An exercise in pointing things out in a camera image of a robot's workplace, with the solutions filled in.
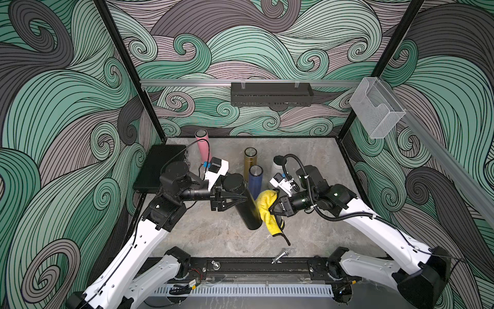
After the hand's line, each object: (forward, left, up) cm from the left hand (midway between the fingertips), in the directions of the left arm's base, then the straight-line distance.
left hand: (243, 188), depth 54 cm
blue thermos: (+16, -5, -22) cm, 28 cm away
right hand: (-1, -9, -16) cm, 18 cm away
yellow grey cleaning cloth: (+2, -7, -11) cm, 13 cm away
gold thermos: (+27, -3, -20) cm, 34 cm away
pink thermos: (+39, +21, -23) cm, 50 cm away
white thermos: (+22, -15, -19) cm, 33 cm away
